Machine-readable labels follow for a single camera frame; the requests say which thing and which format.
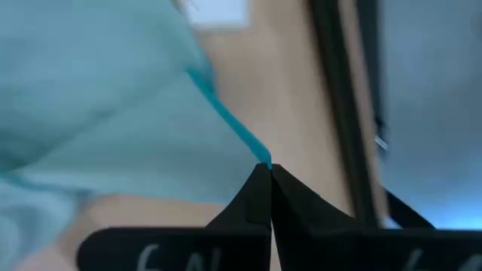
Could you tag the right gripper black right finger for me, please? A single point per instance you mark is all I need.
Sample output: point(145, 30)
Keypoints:
point(320, 244)

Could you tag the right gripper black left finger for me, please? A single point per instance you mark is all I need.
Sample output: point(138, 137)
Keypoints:
point(226, 248)

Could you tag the light blue microfiber towel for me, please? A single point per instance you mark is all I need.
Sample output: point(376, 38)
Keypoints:
point(113, 113)

